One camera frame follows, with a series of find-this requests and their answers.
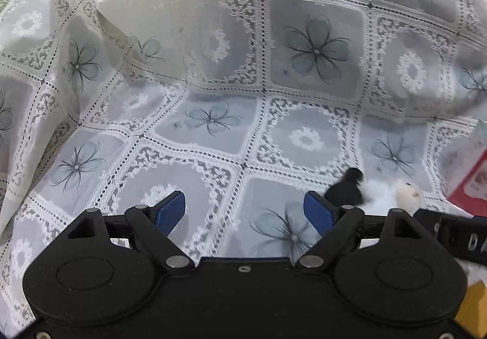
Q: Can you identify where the gold box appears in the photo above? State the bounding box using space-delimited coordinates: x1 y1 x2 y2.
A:
454 281 487 337

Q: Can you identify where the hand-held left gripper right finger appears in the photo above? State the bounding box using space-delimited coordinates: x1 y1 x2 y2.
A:
295 190 427 272

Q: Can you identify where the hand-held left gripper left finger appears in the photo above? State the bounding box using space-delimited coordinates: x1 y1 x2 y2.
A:
65 190 195 272

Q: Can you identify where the red printed card packet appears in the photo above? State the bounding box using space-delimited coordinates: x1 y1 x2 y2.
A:
444 122 487 218

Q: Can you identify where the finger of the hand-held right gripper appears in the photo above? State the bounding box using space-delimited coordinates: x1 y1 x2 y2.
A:
412 207 487 264

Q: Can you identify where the white lace floral tablecloth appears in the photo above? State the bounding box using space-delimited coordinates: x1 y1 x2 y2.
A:
0 0 487 337

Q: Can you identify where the white plush toy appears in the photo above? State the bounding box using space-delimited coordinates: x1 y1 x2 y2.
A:
324 168 424 217

